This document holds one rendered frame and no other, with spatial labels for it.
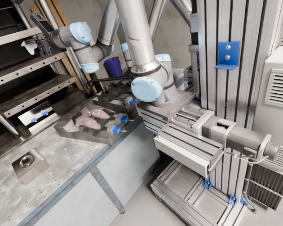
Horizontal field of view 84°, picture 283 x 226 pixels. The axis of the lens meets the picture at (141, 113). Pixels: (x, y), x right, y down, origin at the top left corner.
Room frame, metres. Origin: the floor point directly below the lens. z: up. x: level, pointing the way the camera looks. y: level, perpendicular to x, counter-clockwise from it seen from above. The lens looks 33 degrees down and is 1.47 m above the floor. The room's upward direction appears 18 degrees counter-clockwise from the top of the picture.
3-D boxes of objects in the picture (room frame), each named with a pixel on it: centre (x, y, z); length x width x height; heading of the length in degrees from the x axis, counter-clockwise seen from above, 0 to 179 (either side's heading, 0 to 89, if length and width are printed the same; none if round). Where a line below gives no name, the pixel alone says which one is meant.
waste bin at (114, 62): (4.39, 0.31, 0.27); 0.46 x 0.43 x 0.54; 122
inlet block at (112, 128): (0.81, 0.18, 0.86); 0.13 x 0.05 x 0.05; 57
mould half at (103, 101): (1.29, 0.16, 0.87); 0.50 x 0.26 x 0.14; 39
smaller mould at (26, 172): (0.77, 0.77, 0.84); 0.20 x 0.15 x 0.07; 39
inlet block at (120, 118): (0.90, 0.12, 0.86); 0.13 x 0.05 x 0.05; 57
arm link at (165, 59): (0.70, -0.14, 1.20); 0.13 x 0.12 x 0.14; 148
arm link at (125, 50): (1.13, -0.04, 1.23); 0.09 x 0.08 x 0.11; 87
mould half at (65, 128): (1.00, 0.38, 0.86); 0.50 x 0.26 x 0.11; 57
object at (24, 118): (1.57, 1.09, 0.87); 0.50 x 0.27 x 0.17; 39
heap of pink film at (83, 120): (1.00, 0.37, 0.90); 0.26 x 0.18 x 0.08; 57
